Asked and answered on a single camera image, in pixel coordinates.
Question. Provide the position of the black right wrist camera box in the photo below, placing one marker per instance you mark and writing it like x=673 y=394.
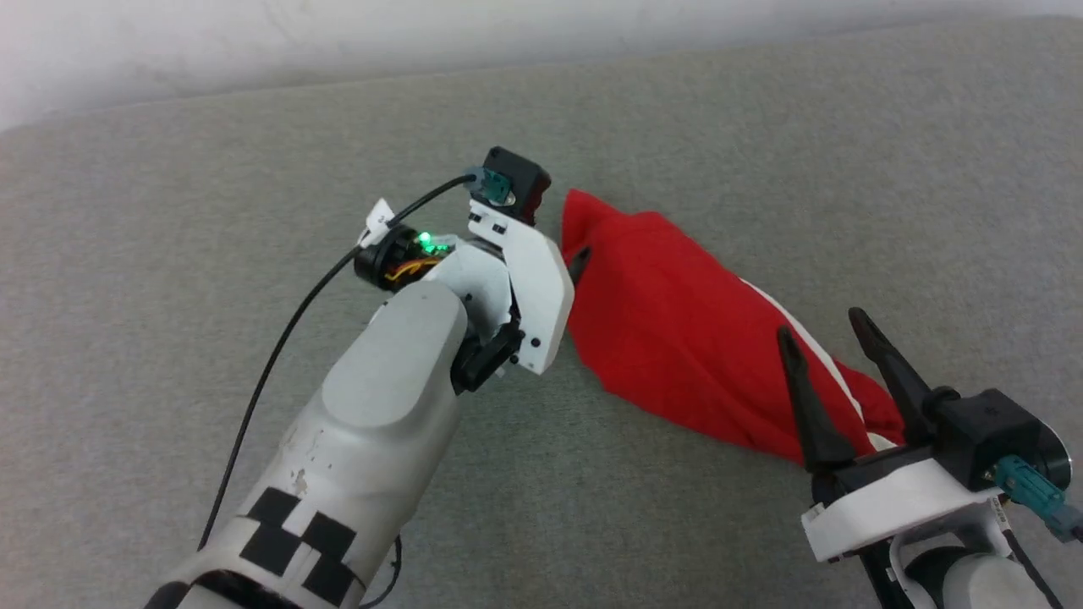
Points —
x=986 y=431

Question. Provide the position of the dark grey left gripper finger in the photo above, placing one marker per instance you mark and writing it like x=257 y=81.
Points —
x=580 y=260

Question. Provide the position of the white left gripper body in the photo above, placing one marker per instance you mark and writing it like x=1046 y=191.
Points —
x=541 y=288

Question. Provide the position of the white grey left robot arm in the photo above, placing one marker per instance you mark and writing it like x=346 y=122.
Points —
x=381 y=406

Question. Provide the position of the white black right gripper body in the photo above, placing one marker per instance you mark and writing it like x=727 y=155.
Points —
x=888 y=499

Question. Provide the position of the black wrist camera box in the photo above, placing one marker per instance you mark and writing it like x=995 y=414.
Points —
x=523 y=179
x=986 y=431

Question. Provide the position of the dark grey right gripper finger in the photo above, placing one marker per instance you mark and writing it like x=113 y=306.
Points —
x=893 y=364
x=810 y=406

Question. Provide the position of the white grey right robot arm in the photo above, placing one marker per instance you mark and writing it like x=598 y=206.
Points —
x=973 y=584

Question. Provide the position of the red garment with white trim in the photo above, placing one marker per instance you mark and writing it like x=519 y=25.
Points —
x=668 y=321

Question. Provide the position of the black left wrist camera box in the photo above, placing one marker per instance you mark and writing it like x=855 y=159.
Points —
x=523 y=179

